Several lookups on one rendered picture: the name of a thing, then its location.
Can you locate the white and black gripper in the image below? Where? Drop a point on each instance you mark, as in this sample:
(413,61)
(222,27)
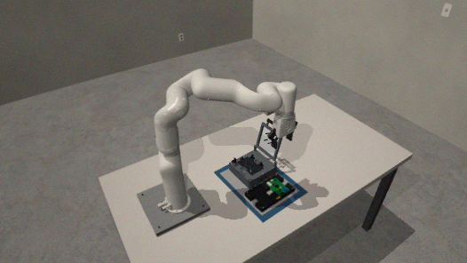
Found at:
(282,127)

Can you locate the green circuit board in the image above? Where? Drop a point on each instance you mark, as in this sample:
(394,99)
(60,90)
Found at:
(277,186)

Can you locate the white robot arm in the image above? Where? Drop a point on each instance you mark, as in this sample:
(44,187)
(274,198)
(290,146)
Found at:
(206,87)

